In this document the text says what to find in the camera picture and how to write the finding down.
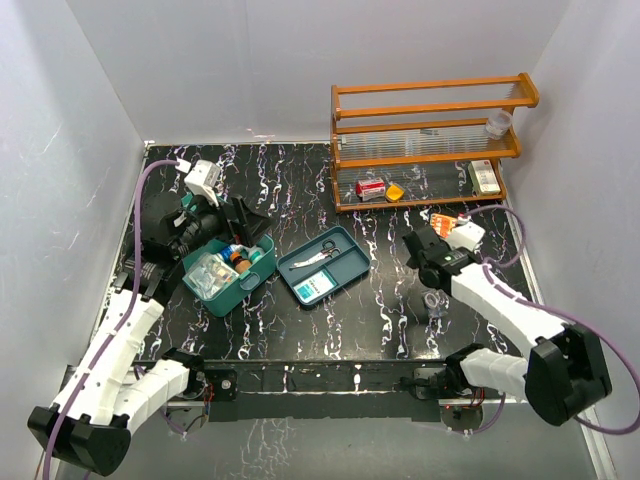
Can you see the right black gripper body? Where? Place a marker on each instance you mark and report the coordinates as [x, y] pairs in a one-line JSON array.
[[420, 268]]

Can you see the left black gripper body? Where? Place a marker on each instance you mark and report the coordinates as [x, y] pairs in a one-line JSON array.
[[203, 226]]

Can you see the green box lid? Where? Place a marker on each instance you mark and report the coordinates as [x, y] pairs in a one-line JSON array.
[[189, 203]]

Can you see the brown medicine bottle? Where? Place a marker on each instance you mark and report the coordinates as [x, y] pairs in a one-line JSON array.
[[239, 263]]

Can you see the dark teal divider tray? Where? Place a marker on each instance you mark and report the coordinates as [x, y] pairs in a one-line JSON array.
[[345, 268]]

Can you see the black handled scissors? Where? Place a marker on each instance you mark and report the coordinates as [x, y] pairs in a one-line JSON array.
[[328, 250]]

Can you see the teal white medicine sachet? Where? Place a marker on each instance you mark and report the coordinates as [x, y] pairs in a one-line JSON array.
[[314, 287]]

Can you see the white blue pill bottle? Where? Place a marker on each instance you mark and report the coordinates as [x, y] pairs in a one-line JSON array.
[[231, 250]]

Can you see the clear plastic packet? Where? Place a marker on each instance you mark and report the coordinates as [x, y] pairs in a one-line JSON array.
[[209, 275]]

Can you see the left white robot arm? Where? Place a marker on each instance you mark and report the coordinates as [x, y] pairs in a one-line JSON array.
[[91, 421]]

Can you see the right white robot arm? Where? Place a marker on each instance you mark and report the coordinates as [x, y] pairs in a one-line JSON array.
[[560, 369]]

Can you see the white green medicine box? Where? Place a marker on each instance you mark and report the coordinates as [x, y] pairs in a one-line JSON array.
[[483, 177]]

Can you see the red white medicine box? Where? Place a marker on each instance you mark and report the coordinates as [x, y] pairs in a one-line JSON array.
[[369, 189]]

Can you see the orange notepad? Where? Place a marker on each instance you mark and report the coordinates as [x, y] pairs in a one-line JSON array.
[[443, 225]]

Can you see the yellow orange small object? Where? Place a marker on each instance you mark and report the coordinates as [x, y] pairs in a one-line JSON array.
[[394, 193]]

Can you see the orange wooden shelf rack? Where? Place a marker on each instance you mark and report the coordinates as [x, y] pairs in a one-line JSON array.
[[421, 136]]

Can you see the clear plastic cup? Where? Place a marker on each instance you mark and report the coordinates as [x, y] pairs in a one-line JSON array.
[[497, 124]]

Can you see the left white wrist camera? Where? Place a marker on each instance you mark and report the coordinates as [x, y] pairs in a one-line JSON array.
[[201, 179]]

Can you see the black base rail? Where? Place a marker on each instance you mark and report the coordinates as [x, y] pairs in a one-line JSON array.
[[317, 389]]

